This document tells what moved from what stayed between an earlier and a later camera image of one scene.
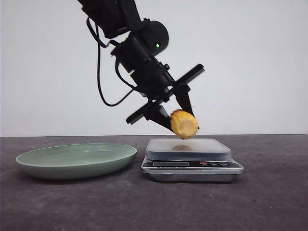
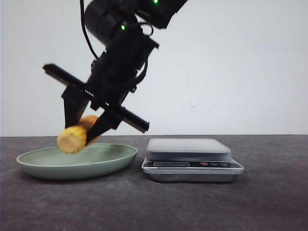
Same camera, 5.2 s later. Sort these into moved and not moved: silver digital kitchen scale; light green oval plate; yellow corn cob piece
Moved: yellow corn cob piece
Not moved: silver digital kitchen scale; light green oval plate
